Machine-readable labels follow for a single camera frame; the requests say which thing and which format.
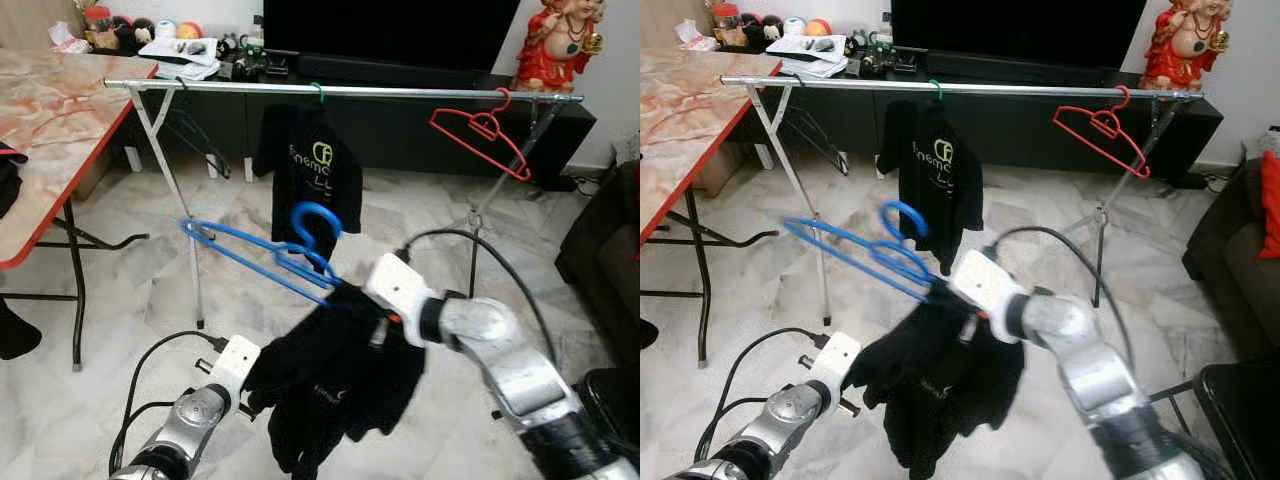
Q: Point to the green plastic hanger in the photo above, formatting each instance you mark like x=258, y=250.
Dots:
x=318, y=96
x=937, y=94

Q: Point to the blue plastic hanger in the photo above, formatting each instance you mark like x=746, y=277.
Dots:
x=315, y=209
x=905, y=207

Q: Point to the pink tissue box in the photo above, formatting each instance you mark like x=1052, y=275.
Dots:
x=70, y=40
x=697, y=38

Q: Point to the stack of white papers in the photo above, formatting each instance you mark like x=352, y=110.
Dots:
x=805, y=60
x=178, y=62

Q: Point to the long black TV console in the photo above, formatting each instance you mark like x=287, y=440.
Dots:
x=420, y=130
x=1040, y=128

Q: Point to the marble table with red edge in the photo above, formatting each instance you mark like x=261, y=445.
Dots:
x=60, y=110
x=690, y=110

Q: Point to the jar with red lid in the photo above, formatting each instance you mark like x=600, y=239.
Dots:
x=726, y=13
x=97, y=15

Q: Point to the red plastic hanger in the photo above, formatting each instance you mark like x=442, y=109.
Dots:
x=1108, y=125
x=487, y=127

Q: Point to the black mouse plush toy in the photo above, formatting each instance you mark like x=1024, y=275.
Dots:
x=133, y=30
x=761, y=28

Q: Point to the light wooden cabinet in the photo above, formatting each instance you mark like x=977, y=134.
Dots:
x=40, y=22
x=675, y=22

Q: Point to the red cushion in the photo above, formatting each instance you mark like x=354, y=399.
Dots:
x=1272, y=200

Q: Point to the dark computer mouse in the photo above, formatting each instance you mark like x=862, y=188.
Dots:
x=821, y=46
x=193, y=48

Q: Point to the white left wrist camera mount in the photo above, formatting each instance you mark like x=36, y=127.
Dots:
x=238, y=362
x=835, y=360

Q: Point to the long black soundbar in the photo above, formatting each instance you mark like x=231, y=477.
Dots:
x=390, y=70
x=1015, y=68

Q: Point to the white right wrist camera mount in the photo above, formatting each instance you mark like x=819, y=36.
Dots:
x=985, y=285
x=400, y=290

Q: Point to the white and blue ball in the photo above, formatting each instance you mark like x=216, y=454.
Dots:
x=794, y=25
x=166, y=27

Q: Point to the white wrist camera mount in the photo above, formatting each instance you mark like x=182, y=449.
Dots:
x=835, y=360
x=400, y=290
x=238, y=362
x=985, y=285

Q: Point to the large black flat television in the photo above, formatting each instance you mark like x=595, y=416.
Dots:
x=1020, y=30
x=390, y=30

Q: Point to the plain black garment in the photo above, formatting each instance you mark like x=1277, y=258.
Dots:
x=330, y=380
x=940, y=390

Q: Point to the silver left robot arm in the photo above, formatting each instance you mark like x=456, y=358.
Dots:
x=190, y=425
x=785, y=420

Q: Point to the dark brown sofa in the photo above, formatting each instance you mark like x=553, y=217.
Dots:
x=1220, y=270
x=600, y=260

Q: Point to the silver metal clothes rack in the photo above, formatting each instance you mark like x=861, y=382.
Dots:
x=400, y=91
x=1020, y=88

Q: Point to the black T-shirt with green print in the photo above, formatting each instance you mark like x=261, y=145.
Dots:
x=310, y=180
x=930, y=180

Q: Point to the red and gold statue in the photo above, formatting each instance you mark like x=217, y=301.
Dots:
x=550, y=60
x=1180, y=55

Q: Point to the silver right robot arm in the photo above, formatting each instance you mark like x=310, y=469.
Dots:
x=500, y=360
x=1090, y=360

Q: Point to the yellow and red ball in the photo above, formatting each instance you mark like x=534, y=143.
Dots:
x=818, y=27
x=189, y=29

